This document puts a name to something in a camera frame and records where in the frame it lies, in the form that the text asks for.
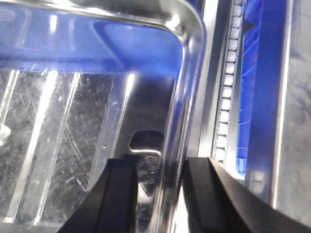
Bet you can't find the blue bin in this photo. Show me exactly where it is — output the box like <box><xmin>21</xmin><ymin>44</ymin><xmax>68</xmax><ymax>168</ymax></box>
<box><xmin>235</xmin><ymin>0</ymin><xmax>294</xmax><ymax>180</ymax></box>
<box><xmin>0</xmin><ymin>3</ymin><xmax>183</xmax><ymax>75</ymax></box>

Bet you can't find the blue bin upper middle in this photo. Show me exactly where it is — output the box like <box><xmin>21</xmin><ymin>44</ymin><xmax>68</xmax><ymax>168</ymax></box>
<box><xmin>0</xmin><ymin>3</ymin><xmax>183</xmax><ymax>75</ymax></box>

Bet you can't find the silver metal tray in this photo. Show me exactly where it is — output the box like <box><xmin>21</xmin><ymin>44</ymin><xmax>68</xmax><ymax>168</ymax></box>
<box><xmin>0</xmin><ymin>0</ymin><xmax>206</xmax><ymax>233</ymax></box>

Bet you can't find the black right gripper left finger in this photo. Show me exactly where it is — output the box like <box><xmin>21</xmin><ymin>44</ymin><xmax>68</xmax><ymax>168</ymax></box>
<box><xmin>59</xmin><ymin>158</ymin><xmax>138</xmax><ymax>233</ymax></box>

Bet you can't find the white roller track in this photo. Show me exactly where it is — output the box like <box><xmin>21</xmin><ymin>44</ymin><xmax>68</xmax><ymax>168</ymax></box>
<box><xmin>213</xmin><ymin>0</ymin><xmax>243</xmax><ymax>166</ymax></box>

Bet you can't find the blue bin upper right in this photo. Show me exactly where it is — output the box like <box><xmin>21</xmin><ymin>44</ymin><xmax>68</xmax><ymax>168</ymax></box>
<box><xmin>235</xmin><ymin>0</ymin><xmax>294</xmax><ymax>180</ymax></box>

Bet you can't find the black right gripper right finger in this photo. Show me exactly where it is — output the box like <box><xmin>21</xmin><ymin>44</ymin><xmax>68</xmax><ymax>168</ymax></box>
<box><xmin>182</xmin><ymin>157</ymin><xmax>311</xmax><ymax>233</ymax></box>

